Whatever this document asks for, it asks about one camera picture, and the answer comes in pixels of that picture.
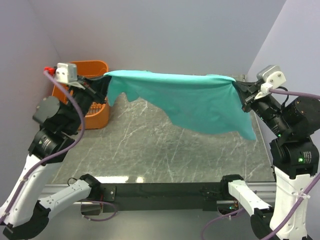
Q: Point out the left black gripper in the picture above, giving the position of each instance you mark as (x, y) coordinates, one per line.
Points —
(97, 87)

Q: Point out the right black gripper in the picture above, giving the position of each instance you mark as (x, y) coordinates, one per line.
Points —
(247, 91)

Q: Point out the orange plastic basket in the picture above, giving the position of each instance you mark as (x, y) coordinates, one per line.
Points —
(98, 114)

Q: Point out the teal t shirt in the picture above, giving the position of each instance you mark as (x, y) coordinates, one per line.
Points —
(207, 104)

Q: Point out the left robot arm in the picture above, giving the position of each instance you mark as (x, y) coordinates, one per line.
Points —
(25, 214)

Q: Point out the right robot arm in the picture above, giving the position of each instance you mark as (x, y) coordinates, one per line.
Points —
(293, 117)

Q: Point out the black base beam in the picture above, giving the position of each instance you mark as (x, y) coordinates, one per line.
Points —
(166, 196)

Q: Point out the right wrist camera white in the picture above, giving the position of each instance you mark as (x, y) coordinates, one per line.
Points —
(272, 77)

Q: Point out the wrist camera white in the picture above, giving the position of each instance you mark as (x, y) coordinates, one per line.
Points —
(272, 77)
(64, 73)

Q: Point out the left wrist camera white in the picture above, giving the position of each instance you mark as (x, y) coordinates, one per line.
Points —
(64, 73)

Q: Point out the aluminium rail frame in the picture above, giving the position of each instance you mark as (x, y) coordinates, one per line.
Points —
(141, 145)

